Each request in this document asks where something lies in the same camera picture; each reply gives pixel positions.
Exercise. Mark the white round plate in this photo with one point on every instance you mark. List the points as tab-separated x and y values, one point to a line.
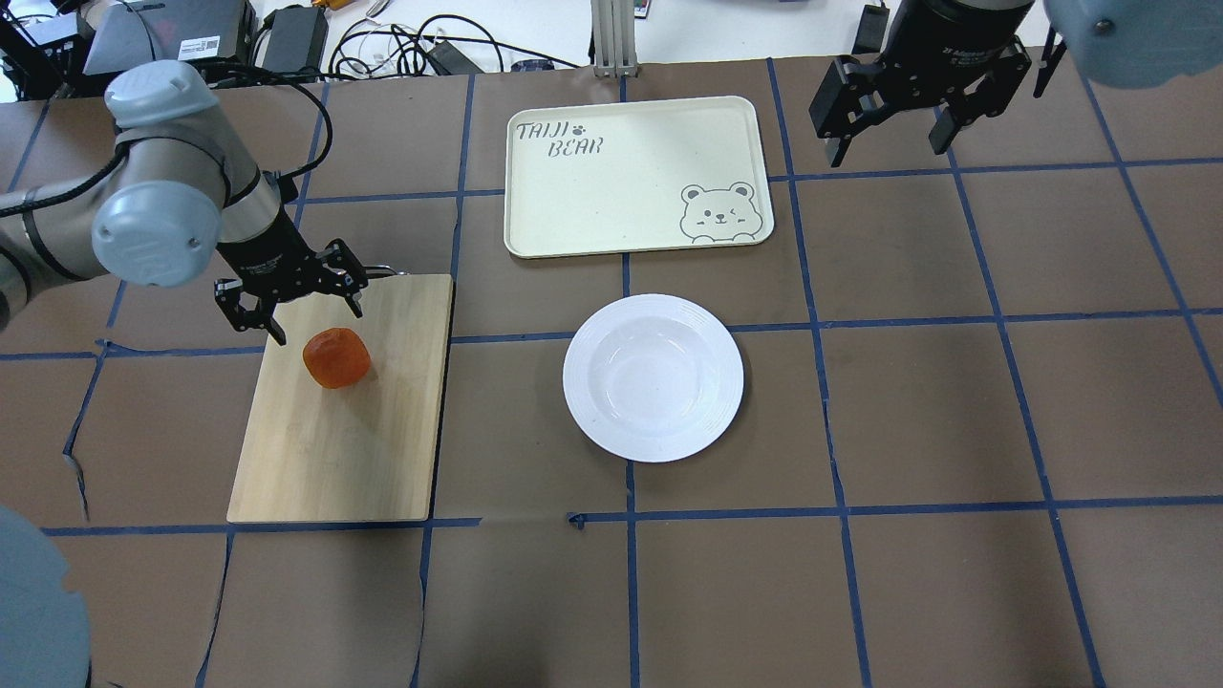
653	378

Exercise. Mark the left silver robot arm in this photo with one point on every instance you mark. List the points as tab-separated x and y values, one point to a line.
180	186

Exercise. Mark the bamboo cutting board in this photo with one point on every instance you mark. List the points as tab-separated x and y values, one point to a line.
359	454

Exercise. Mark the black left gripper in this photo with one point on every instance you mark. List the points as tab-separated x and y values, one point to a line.
265	253

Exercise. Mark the black red computer box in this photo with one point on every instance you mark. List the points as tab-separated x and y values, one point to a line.
123	34

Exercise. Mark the black power adapter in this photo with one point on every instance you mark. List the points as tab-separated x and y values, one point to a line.
292	42

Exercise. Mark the orange fruit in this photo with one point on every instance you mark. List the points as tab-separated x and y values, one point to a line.
336	358

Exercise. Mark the cream bear tray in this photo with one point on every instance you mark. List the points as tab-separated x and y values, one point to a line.
659	175

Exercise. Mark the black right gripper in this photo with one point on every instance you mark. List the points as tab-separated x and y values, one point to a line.
955	43

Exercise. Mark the aluminium frame post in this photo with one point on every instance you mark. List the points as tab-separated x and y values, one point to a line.
614	38

